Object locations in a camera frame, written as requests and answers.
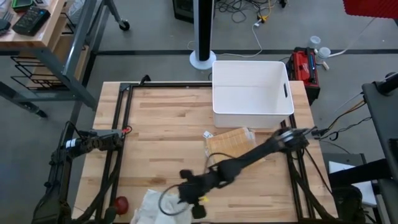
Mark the black keypad device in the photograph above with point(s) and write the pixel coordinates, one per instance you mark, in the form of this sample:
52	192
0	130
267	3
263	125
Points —
31	20

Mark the wooden workbench with grey legs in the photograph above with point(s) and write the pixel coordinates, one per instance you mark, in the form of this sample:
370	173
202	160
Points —
18	40

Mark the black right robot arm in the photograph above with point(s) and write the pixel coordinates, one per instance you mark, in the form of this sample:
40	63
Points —
258	152

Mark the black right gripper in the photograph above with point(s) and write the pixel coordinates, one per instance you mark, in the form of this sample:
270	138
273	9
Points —
194	189

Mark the orange power plug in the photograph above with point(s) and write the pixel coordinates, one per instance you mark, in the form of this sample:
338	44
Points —
262	19

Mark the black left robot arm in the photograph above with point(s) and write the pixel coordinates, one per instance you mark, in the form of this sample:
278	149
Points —
93	143

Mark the white board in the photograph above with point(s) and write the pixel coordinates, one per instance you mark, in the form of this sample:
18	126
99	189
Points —
339	168

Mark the black cylindrical post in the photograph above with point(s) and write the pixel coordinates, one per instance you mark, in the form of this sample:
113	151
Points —
387	84

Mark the white plastic jar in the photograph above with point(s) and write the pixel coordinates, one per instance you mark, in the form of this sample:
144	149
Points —
314	41
322	54

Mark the black caster wheel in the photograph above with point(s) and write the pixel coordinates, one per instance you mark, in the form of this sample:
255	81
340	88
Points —
124	25

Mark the yellow checked towel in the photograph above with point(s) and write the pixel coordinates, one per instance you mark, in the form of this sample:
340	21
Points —
230	143

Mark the red apple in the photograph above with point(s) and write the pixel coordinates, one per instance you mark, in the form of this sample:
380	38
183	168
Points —
121	205

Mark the white perforated plastic basket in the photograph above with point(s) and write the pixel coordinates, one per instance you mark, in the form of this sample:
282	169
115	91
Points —
252	90

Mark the black aluminium table frame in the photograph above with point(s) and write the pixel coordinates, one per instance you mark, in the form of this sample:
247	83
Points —
183	84

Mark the black equipment box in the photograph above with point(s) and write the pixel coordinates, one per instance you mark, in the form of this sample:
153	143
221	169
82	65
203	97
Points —
183	11

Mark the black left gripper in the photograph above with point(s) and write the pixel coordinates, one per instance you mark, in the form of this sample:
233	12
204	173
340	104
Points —
110	215

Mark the red black tool bag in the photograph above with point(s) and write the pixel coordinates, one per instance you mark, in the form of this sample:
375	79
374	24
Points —
303	68

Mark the red foam panel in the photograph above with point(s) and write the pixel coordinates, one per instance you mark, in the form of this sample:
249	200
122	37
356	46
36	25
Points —
370	7

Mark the black comb-shaped tool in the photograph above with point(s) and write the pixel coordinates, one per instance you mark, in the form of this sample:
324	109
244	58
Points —
3	26

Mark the dark grey desk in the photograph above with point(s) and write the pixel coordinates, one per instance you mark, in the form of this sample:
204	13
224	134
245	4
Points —
382	124

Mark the green box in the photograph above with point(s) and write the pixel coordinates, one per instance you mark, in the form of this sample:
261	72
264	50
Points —
21	3

